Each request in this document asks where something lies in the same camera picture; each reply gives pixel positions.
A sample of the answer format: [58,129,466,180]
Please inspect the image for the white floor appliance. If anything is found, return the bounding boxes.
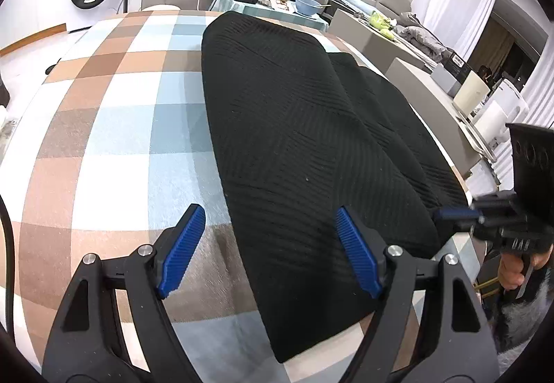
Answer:
[474,78,531,142]

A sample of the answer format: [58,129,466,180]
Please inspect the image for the black box with label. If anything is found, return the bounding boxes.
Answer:
[444,50,475,81]

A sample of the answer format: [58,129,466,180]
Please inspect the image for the small table with checked cloth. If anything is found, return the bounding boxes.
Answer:
[212,0,330,33]

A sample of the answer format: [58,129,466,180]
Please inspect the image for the blue pillow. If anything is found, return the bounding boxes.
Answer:
[338,0,373,16]

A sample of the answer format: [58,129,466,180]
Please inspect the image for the grey box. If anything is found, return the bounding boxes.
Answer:
[433,63,462,97]

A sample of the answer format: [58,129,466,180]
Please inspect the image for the cream container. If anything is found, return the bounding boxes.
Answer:
[452,72,492,116]

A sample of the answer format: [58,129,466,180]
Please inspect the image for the person's right hand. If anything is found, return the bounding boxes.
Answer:
[498,244,554,291]

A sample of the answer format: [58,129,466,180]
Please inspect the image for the checkered blanket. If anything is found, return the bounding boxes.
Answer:
[0,9,485,383]

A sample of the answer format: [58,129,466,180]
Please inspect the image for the black knit sweater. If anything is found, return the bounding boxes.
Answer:
[201,11,472,364]

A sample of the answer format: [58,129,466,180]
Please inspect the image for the black cable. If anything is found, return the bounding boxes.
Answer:
[0,193,21,338]

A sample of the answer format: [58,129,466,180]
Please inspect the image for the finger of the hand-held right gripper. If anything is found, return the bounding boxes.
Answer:
[433,206,488,232]

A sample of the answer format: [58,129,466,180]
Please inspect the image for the snack tray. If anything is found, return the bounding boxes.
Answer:
[260,0,295,14]

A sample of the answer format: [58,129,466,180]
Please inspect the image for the green toy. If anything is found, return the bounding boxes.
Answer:
[368,11,395,40]

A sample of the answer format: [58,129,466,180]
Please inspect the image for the blue bowl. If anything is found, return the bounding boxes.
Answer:
[294,0,322,16]

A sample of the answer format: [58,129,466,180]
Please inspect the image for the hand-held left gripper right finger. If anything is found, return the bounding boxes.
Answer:
[335,206,500,383]

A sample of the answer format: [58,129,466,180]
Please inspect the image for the person's right forearm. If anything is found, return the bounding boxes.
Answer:
[493,266,552,371]

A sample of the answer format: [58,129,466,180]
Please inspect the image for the beige low cabinet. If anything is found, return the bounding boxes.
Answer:
[329,9,416,76]

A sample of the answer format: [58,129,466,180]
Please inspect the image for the beige counter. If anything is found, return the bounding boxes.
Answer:
[385,58,498,182]

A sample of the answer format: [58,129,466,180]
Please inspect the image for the grey crumpled clothes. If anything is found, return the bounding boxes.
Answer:
[392,12,455,64]

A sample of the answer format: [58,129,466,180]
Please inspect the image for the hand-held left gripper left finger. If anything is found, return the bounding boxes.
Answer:
[41,203,206,383]

